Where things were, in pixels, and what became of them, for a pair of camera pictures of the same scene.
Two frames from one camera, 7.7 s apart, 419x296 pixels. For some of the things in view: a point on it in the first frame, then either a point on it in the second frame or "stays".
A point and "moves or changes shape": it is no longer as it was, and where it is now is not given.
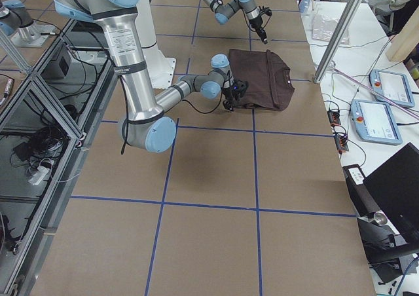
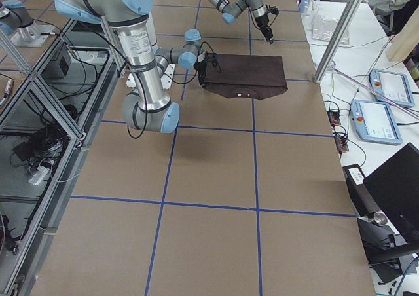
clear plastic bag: [323, 29] stays
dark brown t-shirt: [270, 83] moves or changes shape
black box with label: [364, 202] stays
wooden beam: [406, 38] stays
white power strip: [39, 174] stays
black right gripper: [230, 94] -> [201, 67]
